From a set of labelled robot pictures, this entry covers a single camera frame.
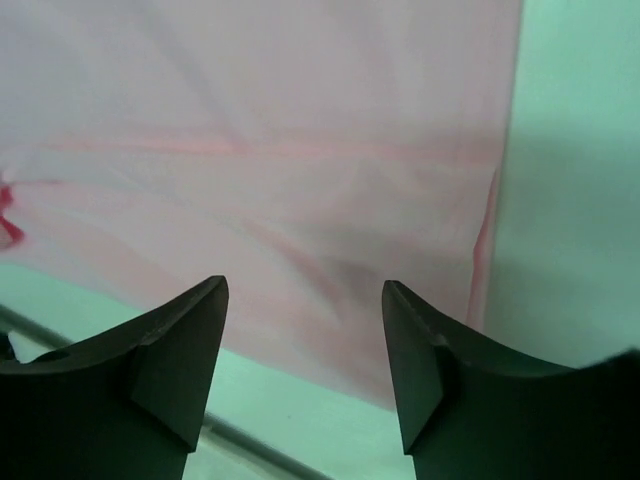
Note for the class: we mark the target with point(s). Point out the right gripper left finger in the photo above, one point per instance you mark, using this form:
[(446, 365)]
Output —
[(128, 403)]

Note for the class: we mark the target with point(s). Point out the pink t shirt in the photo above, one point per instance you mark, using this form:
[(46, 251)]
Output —
[(306, 150)]

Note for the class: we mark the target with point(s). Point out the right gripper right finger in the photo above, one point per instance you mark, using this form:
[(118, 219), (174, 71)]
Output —
[(472, 408)]

